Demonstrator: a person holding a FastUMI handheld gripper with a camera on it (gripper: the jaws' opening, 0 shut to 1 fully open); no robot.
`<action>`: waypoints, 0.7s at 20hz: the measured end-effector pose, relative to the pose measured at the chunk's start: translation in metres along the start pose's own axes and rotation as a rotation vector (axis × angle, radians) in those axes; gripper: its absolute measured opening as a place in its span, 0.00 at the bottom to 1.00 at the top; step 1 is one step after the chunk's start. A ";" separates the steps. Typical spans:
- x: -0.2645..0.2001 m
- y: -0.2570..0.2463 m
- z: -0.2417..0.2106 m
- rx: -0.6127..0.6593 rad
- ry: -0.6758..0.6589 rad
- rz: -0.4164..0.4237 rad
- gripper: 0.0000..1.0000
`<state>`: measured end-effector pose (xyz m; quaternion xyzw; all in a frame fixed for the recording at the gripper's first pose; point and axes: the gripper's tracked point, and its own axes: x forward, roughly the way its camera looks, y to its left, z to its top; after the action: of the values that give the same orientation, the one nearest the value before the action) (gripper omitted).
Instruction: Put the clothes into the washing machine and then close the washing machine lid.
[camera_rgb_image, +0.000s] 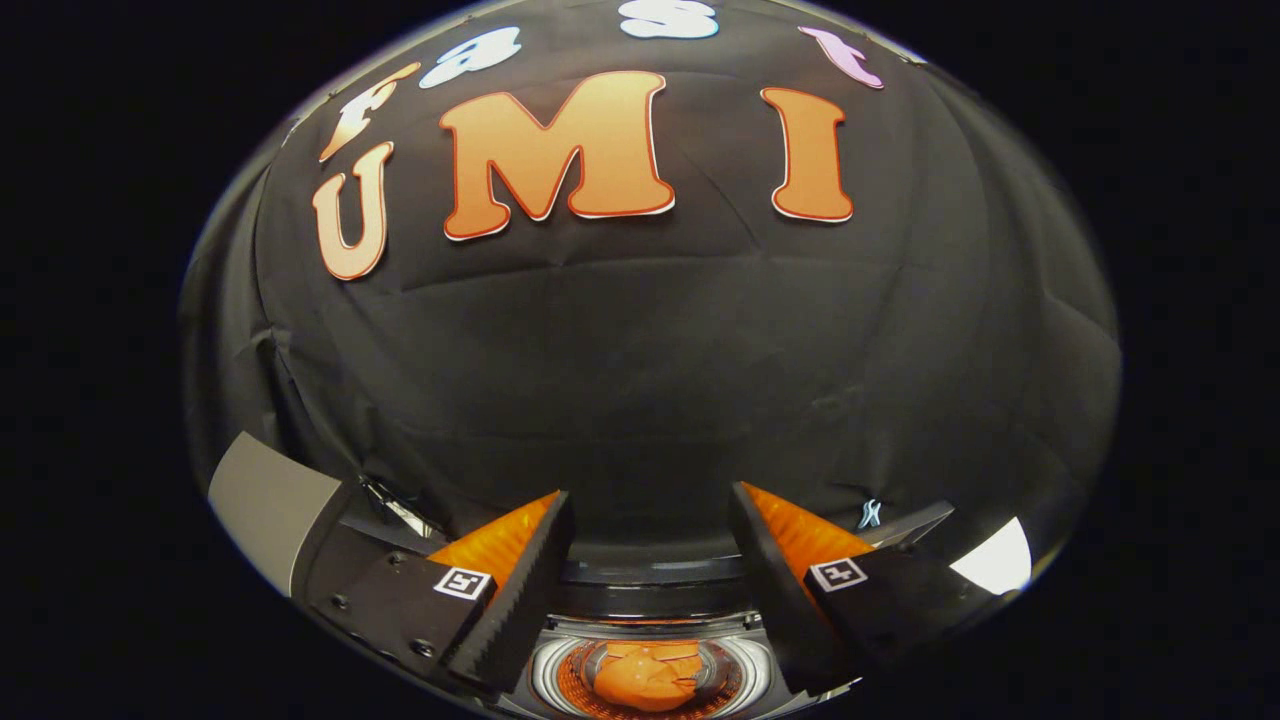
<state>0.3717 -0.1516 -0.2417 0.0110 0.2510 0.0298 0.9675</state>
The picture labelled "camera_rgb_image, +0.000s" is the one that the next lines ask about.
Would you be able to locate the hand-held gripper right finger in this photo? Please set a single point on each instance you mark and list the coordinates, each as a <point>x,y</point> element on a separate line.
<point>765,590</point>

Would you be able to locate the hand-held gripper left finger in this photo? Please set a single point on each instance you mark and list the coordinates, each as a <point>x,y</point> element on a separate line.
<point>530,590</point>

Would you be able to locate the grey washing machine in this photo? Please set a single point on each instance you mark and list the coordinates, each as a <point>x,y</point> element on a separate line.
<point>545,670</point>

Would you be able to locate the yellow polo shirt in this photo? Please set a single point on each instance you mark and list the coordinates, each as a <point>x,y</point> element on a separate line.
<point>645,678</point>

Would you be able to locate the pale blue clip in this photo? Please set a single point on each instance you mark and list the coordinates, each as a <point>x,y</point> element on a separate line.
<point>870,513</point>

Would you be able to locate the white box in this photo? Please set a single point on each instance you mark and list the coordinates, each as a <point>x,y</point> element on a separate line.
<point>995,560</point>

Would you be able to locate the black backdrop cloth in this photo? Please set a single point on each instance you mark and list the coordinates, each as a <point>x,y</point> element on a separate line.
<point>650,350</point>

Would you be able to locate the grey cabinet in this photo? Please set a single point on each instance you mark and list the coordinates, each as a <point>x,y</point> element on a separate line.
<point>270,500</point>

